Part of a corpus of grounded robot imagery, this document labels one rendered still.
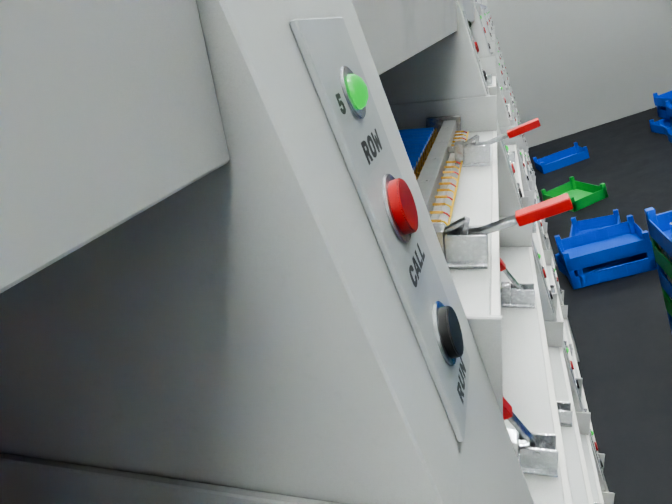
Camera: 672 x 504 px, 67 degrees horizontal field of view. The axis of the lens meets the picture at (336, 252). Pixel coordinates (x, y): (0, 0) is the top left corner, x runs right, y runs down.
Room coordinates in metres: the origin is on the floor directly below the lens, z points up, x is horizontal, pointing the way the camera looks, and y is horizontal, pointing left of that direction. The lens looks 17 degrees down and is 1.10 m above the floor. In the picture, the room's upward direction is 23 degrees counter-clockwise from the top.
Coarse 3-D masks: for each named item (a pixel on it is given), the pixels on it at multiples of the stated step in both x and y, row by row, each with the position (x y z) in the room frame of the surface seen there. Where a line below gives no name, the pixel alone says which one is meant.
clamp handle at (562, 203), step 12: (540, 204) 0.32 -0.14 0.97; (552, 204) 0.31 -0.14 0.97; (564, 204) 0.30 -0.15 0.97; (516, 216) 0.32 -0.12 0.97; (528, 216) 0.31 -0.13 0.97; (540, 216) 0.31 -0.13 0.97; (468, 228) 0.33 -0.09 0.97; (480, 228) 0.33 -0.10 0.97; (492, 228) 0.32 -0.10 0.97; (504, 228) 0.32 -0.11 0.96
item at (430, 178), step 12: (444, 132) 0.66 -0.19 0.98; (456, 132) 0.71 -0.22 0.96; (468, 132) 0.71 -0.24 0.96; (444, 144) 0.60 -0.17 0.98; (432, 156) 0.55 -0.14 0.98; (444, 156) 0.55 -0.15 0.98; (432, 168) 0.50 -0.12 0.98; (444, 168) 0.55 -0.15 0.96; (420, 180) 0.47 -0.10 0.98; (432, 180) 0.46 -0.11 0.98; (456, 180) 0.50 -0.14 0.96; (432, 192) 0.44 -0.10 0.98; (432, 204) 0.43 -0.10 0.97; (444, 204) 0.43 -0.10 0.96
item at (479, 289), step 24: (408, 120) 0.78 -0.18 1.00; (432, 120) 0.75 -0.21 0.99; (456, 120) 0.74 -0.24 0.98; (480, 120) 0.74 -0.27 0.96; (456, 168) 0.57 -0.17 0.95; (480, 168) 0.56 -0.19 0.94; (456, 192) 0.49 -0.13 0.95; (480, 192) 0.48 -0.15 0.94; (456, 216) 0.43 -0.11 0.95; (480, 216) 0.42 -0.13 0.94; (456, 288) 0.30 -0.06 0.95; (480, 288) 0.30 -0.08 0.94; (480, 312) 0.27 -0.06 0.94; (480, 336) 0.18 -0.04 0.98
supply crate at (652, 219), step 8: (648, 208) 1.22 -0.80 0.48; (648, 216) 1.21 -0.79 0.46; (656, 216) 1.21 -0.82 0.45; (664, 216) 1.21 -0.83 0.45; (648, 224) 1.22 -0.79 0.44; (656, 224) 1.20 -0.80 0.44; (664, 224) 1.21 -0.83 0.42; (656, 232) 1.16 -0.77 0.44; (664, 232) 1.20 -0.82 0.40; (656, 240) 1.18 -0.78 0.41; (664, 240) 1.11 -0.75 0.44; (664, 248) 1.12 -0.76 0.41
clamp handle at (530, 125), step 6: (534, 120) 0.55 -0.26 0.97; (516, 126) 0.56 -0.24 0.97; (522, 126) 0.55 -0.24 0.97; (528, 126) 0.55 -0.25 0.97; (534, 126) 0.55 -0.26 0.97; (510, 132) 0.56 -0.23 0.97; (516, 132) 0.55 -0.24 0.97; (522, 132) 0.55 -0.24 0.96; (498, 138) 0.56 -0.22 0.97; (504, 138) 0.56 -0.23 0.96; (510, 138) 0.56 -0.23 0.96; (480, 144) 0.58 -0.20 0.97; (486, 144) 0.57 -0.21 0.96
